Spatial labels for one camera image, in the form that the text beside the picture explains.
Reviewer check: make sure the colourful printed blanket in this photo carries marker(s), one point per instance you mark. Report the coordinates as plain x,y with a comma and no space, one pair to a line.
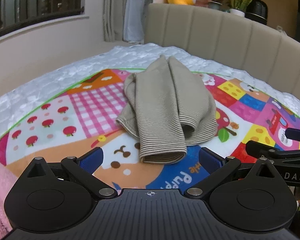
95,110

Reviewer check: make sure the light blue hanging garment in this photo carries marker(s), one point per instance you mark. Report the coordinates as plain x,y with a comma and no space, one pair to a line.
135,10

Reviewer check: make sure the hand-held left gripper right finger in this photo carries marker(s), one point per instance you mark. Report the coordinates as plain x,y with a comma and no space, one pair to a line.
210,162

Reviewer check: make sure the black round pot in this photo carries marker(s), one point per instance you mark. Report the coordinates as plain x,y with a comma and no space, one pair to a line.
257,10

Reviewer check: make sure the white quilted mattress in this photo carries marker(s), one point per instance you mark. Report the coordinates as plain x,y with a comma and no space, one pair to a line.
65,72

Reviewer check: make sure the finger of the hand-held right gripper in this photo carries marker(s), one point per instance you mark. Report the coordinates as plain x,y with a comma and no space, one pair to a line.
298,135
285,154

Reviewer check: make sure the green potted plant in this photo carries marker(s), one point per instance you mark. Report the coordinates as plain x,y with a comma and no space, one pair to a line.
238,2

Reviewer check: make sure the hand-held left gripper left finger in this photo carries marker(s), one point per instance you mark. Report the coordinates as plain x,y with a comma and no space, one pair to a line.
91,162

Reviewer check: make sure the beige padded headboard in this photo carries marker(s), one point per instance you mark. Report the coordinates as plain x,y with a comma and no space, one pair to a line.
215,35

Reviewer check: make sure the beige striped knit garment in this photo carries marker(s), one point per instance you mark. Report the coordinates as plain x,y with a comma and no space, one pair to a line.
160,100

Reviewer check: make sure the beige curtain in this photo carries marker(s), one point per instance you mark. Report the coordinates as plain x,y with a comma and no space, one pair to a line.
113,7

